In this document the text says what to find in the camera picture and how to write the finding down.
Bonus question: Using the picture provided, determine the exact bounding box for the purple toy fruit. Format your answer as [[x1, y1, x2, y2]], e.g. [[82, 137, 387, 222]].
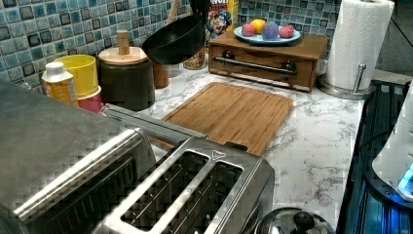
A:
[[261, 21, 279, 41]]

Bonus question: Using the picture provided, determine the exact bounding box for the light blue plate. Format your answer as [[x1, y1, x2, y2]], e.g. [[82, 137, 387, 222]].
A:
[[234, 26, 301, 45]]

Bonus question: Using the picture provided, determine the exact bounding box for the black bowl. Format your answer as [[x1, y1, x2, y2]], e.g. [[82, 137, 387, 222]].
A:
[[141, 16, 206, 65]]

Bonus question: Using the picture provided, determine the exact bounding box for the wooden utensil holder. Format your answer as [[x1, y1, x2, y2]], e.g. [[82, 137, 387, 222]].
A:
[[153, 63, 169, 89]]

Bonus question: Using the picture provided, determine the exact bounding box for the stainless steel toaster oven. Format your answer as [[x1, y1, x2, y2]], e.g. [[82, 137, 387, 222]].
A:
[[1, 81, 212, 234]]

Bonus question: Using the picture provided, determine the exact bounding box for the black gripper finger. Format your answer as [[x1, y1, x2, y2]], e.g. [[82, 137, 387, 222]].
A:
[[189, 0, 210, 20]]

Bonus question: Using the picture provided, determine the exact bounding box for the yellow plastic cup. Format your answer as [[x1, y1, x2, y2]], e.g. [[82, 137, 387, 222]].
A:
[[56, 55, 98, 98]]

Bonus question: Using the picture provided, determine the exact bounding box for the metal paper towel holder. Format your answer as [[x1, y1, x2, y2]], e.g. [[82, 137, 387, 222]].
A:
[[317, 62, 376, 100]]

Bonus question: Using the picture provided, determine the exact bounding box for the orange bottle with white cap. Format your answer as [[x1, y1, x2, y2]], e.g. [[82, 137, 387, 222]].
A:
[[42, 61, 78, 106]]

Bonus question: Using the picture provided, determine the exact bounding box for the white appliance with blue light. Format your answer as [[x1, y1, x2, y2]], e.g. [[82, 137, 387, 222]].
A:
[[372, 85, 413, 202]]

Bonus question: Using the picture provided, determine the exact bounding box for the white paper towel roll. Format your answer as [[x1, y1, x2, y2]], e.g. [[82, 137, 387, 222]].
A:
[[325, 0, 394, 90]]

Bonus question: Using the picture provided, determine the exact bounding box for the wooden drawer box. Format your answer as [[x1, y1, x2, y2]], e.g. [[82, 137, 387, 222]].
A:
[[208, 32, 328, 93]]

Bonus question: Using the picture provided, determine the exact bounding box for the black canister with wooden lid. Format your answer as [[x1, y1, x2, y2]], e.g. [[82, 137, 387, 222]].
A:
[[98, 30, 155, 111]]

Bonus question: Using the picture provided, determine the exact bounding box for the yellow cereal box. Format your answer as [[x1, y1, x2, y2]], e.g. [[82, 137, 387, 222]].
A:
[[206, 0, 239, 41]]

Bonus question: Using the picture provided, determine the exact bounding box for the red toy fruit right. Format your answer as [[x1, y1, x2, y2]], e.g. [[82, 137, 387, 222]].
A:
[[279, 25, 294, 38]]

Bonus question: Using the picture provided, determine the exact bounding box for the pink toy fruit left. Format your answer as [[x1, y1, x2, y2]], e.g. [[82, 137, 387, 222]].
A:
[[242, 23, 255, 37]]

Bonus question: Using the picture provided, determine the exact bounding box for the orange toy fruit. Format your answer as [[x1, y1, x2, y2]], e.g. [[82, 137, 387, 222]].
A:
[[250, 19, 266, 34]]

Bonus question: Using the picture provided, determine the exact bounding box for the wooden spoon handle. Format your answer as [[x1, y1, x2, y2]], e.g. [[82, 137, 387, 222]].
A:
[[167, 0, 179, 24]]

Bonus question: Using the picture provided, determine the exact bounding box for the bamboo cutting board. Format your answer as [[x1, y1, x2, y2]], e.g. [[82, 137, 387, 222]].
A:
[[163, 82, 293, 156]]

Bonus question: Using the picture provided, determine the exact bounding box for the glass jar of cereal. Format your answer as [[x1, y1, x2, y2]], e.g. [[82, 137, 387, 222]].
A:
[[183, 48, 206, 70]]

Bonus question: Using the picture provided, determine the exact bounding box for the pink plastic cup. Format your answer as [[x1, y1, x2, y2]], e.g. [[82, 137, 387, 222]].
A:
[[78, 87, 103, 113]]

